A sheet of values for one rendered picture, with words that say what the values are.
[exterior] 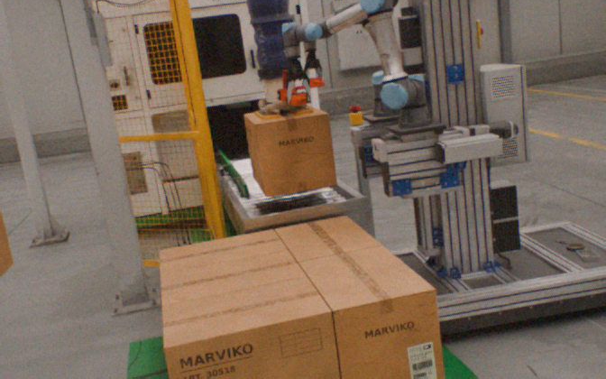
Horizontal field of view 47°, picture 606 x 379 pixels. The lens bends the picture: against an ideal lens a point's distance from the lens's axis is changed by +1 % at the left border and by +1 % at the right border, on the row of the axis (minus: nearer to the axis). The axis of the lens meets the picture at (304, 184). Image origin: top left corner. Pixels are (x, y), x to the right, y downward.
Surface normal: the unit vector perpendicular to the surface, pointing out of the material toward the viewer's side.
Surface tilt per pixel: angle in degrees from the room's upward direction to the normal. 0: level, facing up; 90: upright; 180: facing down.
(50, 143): 90
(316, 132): 90
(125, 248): 90
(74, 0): 90
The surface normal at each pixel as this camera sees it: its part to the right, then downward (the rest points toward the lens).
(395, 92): -0.51, 0.37
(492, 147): 0.15, 0.19
